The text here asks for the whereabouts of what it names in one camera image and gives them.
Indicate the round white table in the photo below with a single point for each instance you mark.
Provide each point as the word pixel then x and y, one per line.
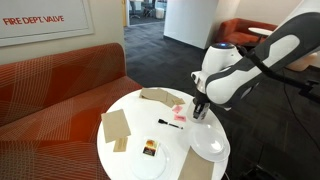
pixel 142 116

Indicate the white cartoon print mug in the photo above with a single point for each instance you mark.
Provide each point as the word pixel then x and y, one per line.
pixel 190 112

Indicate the orange patterned sofa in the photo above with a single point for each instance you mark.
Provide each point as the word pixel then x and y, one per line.
pixel 50 112

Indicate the black and white marker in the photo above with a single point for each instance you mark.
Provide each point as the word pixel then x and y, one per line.
pixel 161 121

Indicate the fire dept valve sign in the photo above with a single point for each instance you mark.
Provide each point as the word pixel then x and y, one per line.
pixel 27 21

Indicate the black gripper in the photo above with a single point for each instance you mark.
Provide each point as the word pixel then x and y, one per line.
pixel 200 110

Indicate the distant orange armchair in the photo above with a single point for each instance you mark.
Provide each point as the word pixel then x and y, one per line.
pixel 236 31

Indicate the large white plate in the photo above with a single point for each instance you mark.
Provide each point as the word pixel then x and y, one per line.
pixel 208 143

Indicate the brown napkin under mug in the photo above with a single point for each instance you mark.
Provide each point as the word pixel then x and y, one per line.
pixel 158 95

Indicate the distant white side table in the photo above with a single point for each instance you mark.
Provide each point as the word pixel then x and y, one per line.
pixel 260 31

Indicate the small brown sugar packet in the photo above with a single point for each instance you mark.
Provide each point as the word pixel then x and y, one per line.
pixel 178 101

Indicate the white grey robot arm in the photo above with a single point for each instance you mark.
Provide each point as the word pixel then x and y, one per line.
pixel 227 76

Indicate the brown napkin beside large plate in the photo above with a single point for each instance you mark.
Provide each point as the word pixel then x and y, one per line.
pixel 196 168

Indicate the pink sweetener packet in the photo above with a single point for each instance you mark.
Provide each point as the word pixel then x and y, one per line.
pixel 180 118
pixel 177 109

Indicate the small white plate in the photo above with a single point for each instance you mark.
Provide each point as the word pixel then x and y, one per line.
pixel 147 167

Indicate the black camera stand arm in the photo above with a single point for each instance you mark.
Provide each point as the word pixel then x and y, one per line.
pixel 305 87

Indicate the brown napkin near small plate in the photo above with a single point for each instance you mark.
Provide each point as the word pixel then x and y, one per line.
pixel 115 125

